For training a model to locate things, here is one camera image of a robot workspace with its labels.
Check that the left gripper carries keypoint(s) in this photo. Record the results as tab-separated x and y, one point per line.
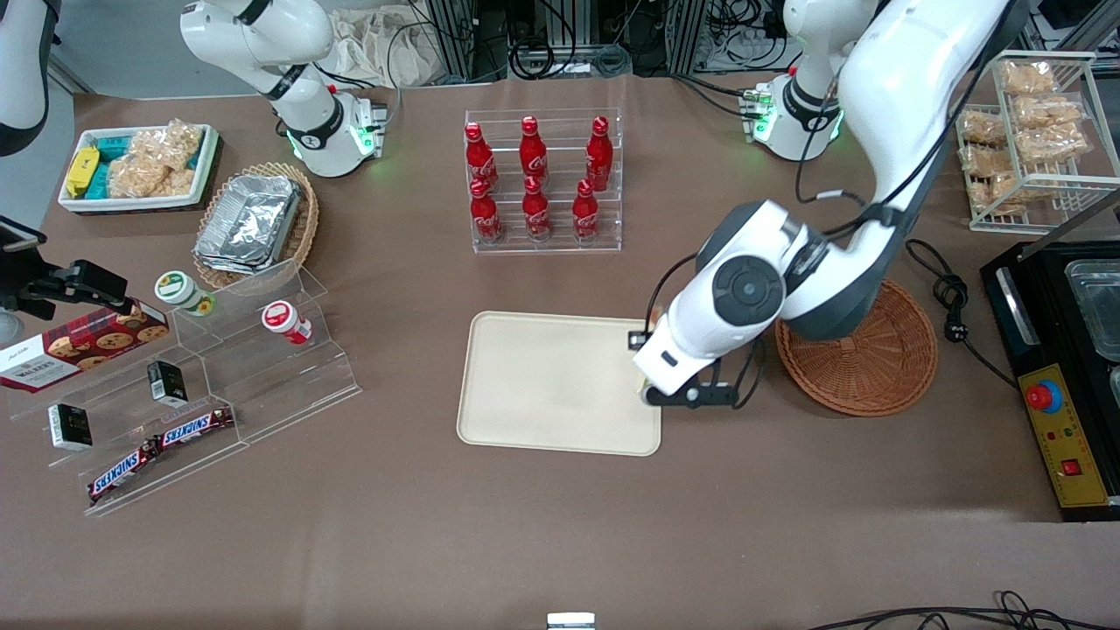
636	339

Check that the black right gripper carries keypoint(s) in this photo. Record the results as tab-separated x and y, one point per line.
54	285

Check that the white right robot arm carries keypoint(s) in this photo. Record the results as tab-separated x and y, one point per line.
254	35

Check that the beige rectangular serving tray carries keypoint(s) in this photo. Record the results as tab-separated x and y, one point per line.
560	385

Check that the light oval wicker basket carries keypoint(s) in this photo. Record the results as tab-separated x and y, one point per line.
306	219

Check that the brown round wicker basket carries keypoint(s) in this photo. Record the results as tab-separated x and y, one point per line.
875	367

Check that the red tartan cookie box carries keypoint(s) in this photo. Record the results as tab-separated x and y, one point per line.
79	350

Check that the green lid yogurt cup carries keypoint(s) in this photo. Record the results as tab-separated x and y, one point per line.
179	290

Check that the teal snack pack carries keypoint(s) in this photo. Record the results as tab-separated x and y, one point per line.
114	147
98	182

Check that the yellow snack pack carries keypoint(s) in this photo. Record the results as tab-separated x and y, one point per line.
81	171

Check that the clear bag of rice crackers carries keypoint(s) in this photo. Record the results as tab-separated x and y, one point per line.
144	179
171	144

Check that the small black carton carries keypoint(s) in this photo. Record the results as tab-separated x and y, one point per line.
70	427
166	383

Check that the white rectangular snack bin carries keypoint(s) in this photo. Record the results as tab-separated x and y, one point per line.
188	188

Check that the red cola bottle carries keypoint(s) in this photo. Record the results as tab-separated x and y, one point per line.
533	153
480	157
585	214
536	213
599	157
486	214

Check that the clear acrylic bottle rack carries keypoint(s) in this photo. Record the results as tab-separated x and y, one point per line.
560	219

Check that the stacked aluminium foil trays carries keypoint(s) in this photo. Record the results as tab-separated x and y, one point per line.
249	223

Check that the brown Snickers bar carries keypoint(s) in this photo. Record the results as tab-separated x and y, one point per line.
122	474
194	427

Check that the red lid yogurt cup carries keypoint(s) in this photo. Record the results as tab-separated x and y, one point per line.
284	320

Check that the clear acrylic stepped display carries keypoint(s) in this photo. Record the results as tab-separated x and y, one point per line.
262	385

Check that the crumpled beige cloth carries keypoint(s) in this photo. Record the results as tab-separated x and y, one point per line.
376	48

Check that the clear bag of fried snacks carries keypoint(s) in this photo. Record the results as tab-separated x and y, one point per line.
1050	111
1050	144
1011	192
982	127
1028	77
982	159

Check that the black countertop appliance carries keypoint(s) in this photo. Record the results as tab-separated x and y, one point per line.
1032	297

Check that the clear rectangular food pan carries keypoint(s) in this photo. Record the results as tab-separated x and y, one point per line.
1098	306

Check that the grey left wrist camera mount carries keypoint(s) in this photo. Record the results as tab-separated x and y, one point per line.
700	395

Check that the aluminium profile frame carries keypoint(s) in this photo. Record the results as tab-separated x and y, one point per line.
472	35

